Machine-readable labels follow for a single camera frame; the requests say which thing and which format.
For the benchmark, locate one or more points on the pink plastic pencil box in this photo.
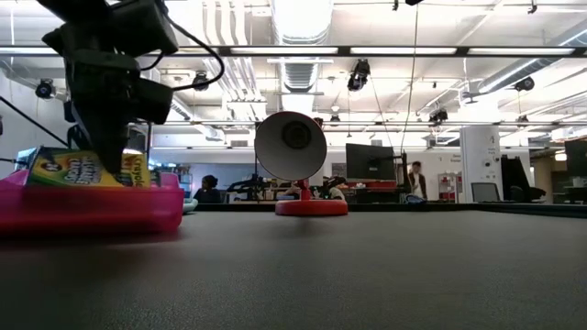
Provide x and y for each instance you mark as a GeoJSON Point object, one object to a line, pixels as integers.
{"type": "Point", "coordinates": [91, 211]}

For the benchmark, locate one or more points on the small desk monitor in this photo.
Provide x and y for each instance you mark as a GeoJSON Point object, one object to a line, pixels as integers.
{"type": "Point", "coordinates": [22, 158]}

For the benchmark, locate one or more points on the red desk lamp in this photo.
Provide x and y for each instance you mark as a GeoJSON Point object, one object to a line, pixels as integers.
{"type": "Point", "coordinates": [291, 146]}

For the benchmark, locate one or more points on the white pillar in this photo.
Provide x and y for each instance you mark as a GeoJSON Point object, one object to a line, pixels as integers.
{"type": "Point", "coordinates": [479, 160]}

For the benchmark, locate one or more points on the white rectangular air duct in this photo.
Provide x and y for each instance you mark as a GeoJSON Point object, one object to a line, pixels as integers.
{"type": "Point", "coordinates": [192, 121]}

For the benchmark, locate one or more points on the silver ceiling duct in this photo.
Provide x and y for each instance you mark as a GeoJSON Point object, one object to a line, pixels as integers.
{"type": "Point", "coordinates": [300, 23]}

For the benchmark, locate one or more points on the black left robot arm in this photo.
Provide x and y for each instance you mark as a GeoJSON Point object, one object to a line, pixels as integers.
{"type": "Point", "coordinates": [142, 27]}

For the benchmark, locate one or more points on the grey office chair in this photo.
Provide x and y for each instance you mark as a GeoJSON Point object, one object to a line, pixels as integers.
{"type": "Point", "coordinates": [485, 191]}

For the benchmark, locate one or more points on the black ceiling spotlight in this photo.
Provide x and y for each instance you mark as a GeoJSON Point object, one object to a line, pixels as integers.
{"type": "Point", "coordinates": [200, 81]}
{"type": "Point", "coordinates": [358, 75]}
{"type": "Point", "coordinates": [524, 84]}
{"type": "Point", "coordinates": [438, 114]}
{"type": "Point", "coordinates": [45, 88]}

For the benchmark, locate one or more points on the black overhead crossbar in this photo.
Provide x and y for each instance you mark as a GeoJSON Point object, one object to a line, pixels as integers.
{"type": "Point", "coordinates": [344, 50]}

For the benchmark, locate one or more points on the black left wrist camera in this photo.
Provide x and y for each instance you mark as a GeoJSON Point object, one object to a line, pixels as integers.
{"type": "Point", "coordinates": [156, 101]}

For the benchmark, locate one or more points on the background black robot arm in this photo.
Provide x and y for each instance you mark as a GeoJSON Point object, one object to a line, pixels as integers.
{"type": "Point", "coordinates": [247, 183]}

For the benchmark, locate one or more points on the person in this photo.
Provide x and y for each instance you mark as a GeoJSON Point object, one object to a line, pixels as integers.
{"type": "Point", "coordinates": [208, 189]}
{"type": "Point", "coordinates": [417, 181]}
{"type": "Point", "coordinates": [337, 190]}

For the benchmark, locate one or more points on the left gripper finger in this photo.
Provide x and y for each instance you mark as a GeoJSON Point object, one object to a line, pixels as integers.
{"type": "Point", "coordinates": [107, 142]}

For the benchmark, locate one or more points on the yellow green crayon box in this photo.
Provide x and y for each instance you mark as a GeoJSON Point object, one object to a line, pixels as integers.
{"type": "Point", "coordinates": [69, 169]}

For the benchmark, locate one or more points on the black monitor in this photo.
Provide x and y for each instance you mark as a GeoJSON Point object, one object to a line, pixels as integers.
{"type": "Point", "coordinates": [575, 158]}
{"type": "Point", "coordinates": [369, 161]}

